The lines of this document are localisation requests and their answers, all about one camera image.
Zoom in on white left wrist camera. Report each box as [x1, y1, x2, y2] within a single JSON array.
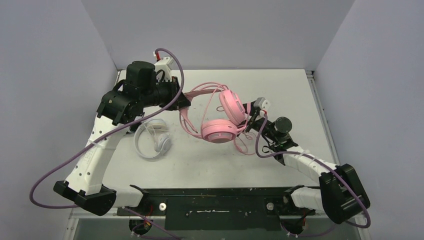
[[154, 56, 176, 82]]

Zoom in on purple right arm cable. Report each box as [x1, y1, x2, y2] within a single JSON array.
[[255, 114, 372, 229]]

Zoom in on white headphones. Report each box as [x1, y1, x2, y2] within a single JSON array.
[[132, 118, 173, 160]]

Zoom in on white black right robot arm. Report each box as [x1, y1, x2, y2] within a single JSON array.
[[242, 101, 371, 229]]

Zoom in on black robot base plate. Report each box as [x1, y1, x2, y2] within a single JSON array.
[[115, 187, 319, 231]]

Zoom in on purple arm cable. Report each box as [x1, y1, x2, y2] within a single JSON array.
[[29, 48, 185, 240], [255, 114, 372, 229]]

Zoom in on pink headphones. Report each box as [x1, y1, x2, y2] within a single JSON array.
[[179, 82, 254, 156]]

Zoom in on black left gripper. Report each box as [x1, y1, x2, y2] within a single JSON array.
[[139, 76, 191, 111]]

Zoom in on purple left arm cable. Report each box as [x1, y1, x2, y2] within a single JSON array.
[[29, 48, 185, 240]]

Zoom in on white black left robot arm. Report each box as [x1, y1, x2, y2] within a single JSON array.
[[53, 56, 189, 216]]

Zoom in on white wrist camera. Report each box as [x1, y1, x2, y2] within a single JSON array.
[[154, 56, 176, 82], [253, 97, 271, 117]]

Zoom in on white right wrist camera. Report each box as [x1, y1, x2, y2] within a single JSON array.
[[253, 97, 271, 117]]

